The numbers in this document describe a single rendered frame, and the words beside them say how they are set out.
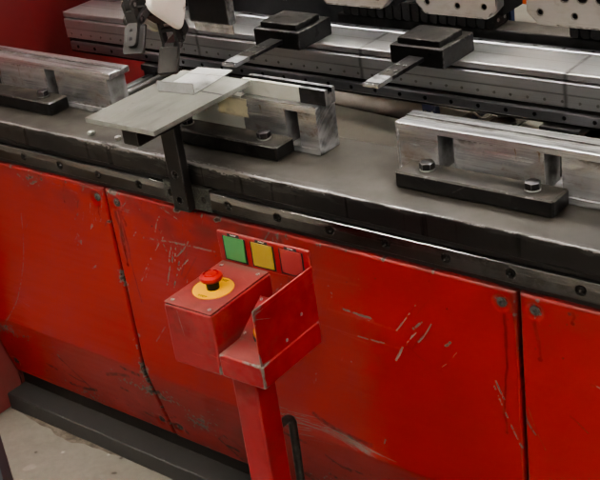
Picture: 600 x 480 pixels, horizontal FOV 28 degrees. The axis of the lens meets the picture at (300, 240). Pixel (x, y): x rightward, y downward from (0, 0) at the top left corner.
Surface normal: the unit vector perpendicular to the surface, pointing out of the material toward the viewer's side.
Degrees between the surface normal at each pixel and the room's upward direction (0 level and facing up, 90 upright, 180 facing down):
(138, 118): 0
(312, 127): 90
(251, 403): 90
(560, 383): 90
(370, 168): 0
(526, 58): 0
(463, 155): 90
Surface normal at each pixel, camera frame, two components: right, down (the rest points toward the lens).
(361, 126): -0.13, -0.88
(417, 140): -0.62, 0.43
